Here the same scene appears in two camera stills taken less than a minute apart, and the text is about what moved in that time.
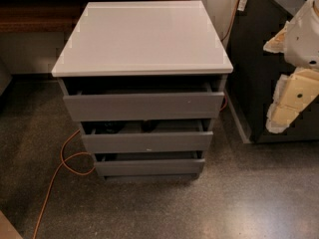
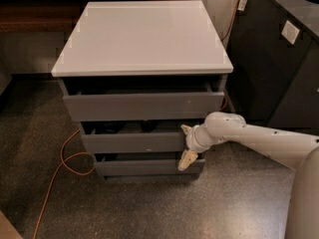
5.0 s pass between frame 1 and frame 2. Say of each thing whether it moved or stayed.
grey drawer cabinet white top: stayed
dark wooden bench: stayed
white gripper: moved
